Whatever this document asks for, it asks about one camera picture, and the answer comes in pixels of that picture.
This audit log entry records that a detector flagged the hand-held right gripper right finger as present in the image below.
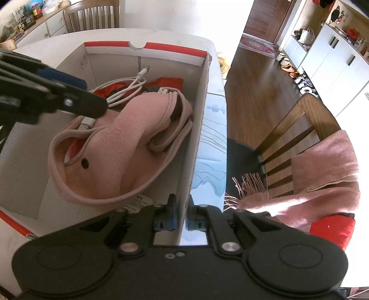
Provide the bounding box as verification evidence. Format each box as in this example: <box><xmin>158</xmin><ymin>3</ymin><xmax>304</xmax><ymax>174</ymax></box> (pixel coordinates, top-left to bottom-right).
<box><xmin>187</xmin><ymin>195</ymin><xmax>289</xmax><ymax>257</ymax></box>

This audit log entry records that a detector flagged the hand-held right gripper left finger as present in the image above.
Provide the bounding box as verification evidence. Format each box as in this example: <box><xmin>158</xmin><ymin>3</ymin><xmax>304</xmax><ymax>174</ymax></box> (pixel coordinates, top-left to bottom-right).
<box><xmin>79</xmin><ymin>194</ymin><xmax>177</xmax><ymax>256</ymax></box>

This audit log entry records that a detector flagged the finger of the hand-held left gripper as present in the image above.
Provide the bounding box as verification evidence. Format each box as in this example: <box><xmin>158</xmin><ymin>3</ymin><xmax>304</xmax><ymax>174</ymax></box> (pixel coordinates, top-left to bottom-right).
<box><xmin>35</xmin><ymin>84</ymin><xmax>109</xmax><ymax>119</ymax></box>
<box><xmin>0</xmin><ymin>50</ymin><xmax>87</xmax><ymax>90</ymax></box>

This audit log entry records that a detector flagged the white paper hang tag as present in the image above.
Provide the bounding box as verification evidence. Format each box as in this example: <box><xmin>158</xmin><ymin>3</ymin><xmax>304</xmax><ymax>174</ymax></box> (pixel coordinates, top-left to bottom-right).
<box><xmin>124</xmin><ymin>194</ymin><xmax>153</xmax><ymax>214</ymax></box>

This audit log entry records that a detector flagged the white USB cable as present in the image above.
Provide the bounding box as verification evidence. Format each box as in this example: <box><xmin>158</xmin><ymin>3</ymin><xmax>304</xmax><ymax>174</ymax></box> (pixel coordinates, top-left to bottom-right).
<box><xmin>79</xmin><ymin>66</ymin><xmax>150</xmax><ymax>132</ymax></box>

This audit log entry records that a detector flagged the pink fleece garment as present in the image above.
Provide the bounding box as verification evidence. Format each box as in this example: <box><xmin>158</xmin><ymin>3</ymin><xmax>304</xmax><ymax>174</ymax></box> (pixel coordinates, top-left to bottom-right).
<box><xmin>48</xmin><ymin>88</ymin><xmax>193</xmax><ymax>214</ymax></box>

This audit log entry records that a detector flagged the white cardboard box red edge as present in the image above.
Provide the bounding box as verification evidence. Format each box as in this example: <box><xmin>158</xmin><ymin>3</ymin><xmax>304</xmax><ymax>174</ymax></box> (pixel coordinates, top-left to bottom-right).
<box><xmin>0</xmin><ymin>41</ymin><xmax>212</xmax><ymax>246</ymax></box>

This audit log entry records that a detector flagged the red cloth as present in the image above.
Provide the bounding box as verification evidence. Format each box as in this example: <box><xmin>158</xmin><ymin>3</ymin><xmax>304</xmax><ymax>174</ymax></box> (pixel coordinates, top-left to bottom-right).
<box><xmin>94</xmin><ymin>77</ymin><xmax>184</xmax><ymax>100</ymax></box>

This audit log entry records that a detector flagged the white sideboard with wooden top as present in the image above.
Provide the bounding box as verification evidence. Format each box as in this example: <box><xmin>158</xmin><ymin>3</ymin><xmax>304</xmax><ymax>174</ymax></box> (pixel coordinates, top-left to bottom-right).
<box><xmin>0</xmin><ymin>1</ymin><xmax>71</xmax><ymax>52</ymax></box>

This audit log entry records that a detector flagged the clear plastic bag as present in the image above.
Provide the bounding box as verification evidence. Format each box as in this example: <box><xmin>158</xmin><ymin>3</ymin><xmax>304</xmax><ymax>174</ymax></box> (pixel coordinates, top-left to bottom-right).
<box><xmin>43</xmin><ymin>0</ymin><xmax>62</xmax><ymax>15</ymax></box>

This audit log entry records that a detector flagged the wooden slatted chair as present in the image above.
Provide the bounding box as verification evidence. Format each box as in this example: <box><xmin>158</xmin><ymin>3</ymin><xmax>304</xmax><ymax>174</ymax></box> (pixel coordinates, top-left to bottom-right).
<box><xmin>63</xmin><ymin>0</ymin><xmax>120</xmax><ymax>31</ymax></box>

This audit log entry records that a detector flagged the red cushion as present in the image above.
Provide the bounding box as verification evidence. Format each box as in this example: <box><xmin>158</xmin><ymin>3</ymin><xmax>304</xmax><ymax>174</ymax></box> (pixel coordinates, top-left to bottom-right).
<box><xmin>309</xmin><ymin>215</ymin><xmax>356</xmax><ymax>251</ymax></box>

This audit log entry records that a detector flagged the pink fringed scarf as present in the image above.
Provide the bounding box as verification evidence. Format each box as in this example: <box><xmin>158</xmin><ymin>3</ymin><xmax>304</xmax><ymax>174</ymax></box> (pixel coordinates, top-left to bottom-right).
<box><xmin>224</xmin><ymin>130</ymin><xmax>361</xmax><ymax>230</ymax></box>

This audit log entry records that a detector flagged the yellow plastic bag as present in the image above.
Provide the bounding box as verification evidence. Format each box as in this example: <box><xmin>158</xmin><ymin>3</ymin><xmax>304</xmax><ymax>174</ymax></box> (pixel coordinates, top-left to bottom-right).
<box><xmin>217</xmin><ymin>52</ymin><xmax>231</xmax><ymax>78</ymax></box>

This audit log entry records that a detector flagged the wooden chair with black seat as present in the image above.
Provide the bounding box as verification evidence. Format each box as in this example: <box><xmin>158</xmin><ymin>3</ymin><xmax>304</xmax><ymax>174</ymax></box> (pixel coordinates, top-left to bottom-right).
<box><xmin>226</xmin><ymin>94</ymin><xmax>351</xmax><ymax>214</ymax></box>

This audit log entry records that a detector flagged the row of shoes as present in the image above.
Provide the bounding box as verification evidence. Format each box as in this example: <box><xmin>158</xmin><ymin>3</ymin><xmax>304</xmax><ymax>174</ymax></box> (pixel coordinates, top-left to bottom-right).
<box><xmin>276</xmin><ymin>52</ymin><xmax>319</xmax><ymax>96</ymax></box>

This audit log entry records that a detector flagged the red patterned rug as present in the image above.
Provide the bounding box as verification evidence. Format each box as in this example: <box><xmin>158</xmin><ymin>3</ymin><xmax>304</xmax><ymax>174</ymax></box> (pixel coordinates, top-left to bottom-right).
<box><xmin>239</xmin><ymin>33</ymin><xmax>280</xmax><ymax>58</ymax></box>

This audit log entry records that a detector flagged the brown wooden door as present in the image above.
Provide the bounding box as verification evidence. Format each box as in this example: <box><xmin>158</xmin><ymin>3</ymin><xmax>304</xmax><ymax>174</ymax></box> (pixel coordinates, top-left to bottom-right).
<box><xmin>244</xmin><ymin>0</ymin><xmax>293</xmax><ymax>44</ymax></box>

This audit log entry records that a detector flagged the beige tote bag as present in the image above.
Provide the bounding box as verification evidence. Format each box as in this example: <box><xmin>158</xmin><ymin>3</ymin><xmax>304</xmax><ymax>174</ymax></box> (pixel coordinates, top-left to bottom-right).
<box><xmin>298</xmin><ymin>27</ymin><xmax>315</xmax><ymax>47</ymax></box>

